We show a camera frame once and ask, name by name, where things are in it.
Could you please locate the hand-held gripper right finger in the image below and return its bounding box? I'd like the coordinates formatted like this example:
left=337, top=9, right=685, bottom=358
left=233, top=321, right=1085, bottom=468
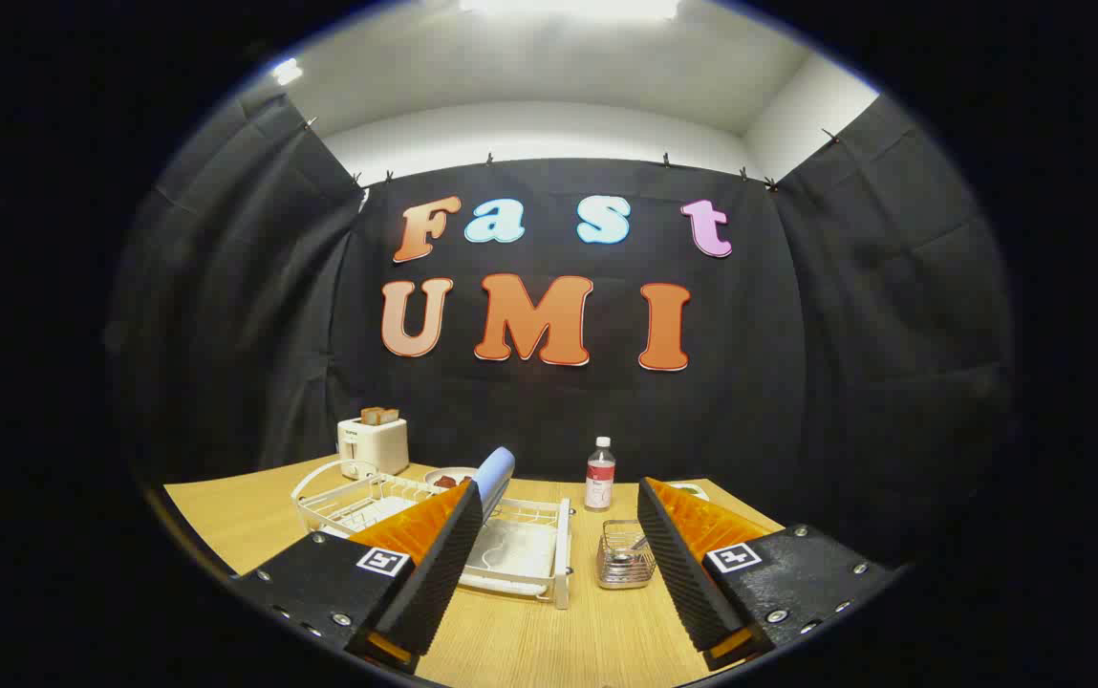
left=637, top=477, right=896, bottom=672

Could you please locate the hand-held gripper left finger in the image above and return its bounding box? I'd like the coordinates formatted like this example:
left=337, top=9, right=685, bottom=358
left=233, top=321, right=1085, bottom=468
left=231, top=480, right=484, bottom=675

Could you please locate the metal wire basket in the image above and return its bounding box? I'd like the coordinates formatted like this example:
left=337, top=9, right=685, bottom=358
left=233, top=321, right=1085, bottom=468
left=595, top=520, right=657, bottom=591

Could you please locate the white wire dish rack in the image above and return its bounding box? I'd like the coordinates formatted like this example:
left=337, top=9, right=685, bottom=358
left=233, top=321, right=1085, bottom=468
left=291, top=460, right=572, bottom=611

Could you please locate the blue plate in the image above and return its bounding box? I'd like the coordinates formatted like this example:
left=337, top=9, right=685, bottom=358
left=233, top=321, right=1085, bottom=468
left=472, top=446, right=517, bottom=522

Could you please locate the clear bottle with red label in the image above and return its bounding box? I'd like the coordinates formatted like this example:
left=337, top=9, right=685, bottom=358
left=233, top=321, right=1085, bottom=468
left=584, top=437, right=617, bottom=513

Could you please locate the white toaster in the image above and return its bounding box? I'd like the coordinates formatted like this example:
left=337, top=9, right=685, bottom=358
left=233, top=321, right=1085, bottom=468
left=337, top=417, right=410, bottom=479

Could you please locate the black backdrop cloth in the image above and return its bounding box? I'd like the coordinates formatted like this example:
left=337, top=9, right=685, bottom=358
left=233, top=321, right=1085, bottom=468
left=104, top=91, right=1018, bottom=574

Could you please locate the ceiling light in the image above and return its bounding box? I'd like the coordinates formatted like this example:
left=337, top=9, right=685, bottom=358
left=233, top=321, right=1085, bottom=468
left=458, top=0, right=683, bottom=22

